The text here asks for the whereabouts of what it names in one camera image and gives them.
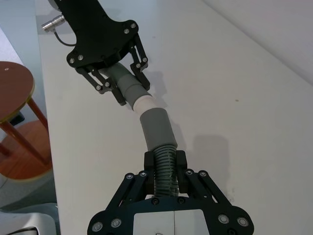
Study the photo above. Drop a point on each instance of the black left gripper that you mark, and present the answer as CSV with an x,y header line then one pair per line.
x,y
95,36

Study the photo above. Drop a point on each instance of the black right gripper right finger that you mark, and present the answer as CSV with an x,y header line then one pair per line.
x,y
182,171

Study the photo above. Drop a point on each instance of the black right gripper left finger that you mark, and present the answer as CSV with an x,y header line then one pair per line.
x,y
149,171

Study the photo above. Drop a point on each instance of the grey pipe with white end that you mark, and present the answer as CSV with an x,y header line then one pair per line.
x,y
132,88

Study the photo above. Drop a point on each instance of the white table cloth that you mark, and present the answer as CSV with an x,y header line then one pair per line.
x,y
220,122

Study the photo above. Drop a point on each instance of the round brown wooden stool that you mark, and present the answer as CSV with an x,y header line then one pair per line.
x,y
12,85

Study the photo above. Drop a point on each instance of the small black block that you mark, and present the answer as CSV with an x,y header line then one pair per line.
x,y
18,119

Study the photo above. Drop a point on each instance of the pale grey rounded housing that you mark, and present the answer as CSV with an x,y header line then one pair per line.
x,y
22,220

